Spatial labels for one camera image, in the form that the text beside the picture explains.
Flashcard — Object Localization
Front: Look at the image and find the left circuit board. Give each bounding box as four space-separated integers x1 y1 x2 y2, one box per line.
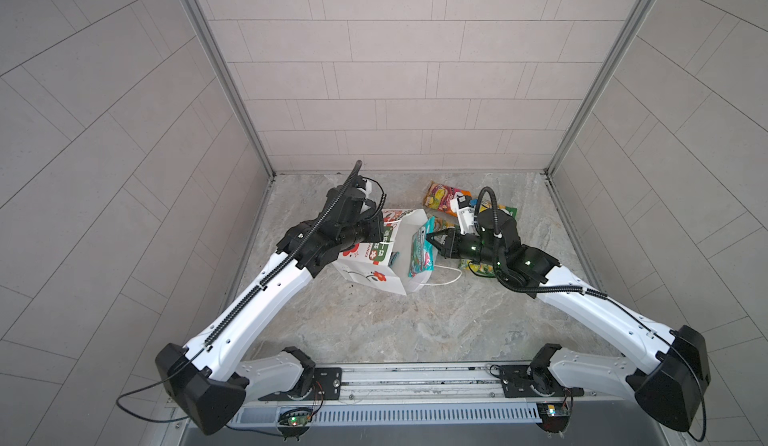
277 407 314 428

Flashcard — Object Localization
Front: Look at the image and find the left loose black cable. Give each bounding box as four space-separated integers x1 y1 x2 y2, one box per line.
113 355 199 426

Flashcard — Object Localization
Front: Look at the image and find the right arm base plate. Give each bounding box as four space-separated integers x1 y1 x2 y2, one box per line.
489 364 585 399

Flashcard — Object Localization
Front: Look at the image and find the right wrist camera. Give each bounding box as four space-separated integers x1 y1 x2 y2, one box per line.
450 193 476 235

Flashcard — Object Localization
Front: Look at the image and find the circuit board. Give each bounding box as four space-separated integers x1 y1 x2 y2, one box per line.
277 407 314 428
536 403 571 434

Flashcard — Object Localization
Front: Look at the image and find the teal Fox's candy packet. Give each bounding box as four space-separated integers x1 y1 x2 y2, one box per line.
408 217 435 277

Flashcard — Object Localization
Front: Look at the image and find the green Fox's candy packet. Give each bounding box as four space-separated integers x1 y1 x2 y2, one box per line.
480 200 518 218

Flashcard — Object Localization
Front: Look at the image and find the orange Fox's candy packet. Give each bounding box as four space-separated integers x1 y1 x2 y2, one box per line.
423 181 471 216

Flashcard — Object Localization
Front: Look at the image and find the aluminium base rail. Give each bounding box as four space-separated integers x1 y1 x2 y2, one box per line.
164 358 670 411

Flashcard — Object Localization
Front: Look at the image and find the left black corrugated cable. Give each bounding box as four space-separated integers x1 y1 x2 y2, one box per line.
202 159 365 350

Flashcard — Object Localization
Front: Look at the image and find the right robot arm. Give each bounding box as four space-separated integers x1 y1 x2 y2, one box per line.
425 209 711 432

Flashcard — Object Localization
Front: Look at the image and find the black corrugated cable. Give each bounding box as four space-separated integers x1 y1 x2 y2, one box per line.
202 159 365 350
472 185 709 444

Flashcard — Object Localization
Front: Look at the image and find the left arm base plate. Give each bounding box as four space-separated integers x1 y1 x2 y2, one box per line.
259 367 343 401

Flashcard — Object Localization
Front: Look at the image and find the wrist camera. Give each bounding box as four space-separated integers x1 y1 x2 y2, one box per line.
349 176 373 202
450 193 476 235

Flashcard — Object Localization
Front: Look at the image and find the white floral paper bag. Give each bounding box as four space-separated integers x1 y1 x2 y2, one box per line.
333 209 462 295

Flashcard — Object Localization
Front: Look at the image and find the right circuit board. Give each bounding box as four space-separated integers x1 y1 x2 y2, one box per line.
536 403 571 434

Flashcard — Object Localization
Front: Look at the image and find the right black corrugated cable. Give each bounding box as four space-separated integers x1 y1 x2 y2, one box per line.
472 185 709 444

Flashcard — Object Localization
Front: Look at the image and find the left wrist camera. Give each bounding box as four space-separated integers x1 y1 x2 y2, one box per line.
349 176 373 202

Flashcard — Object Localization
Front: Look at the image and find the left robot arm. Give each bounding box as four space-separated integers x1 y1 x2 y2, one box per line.
155 176 383 435

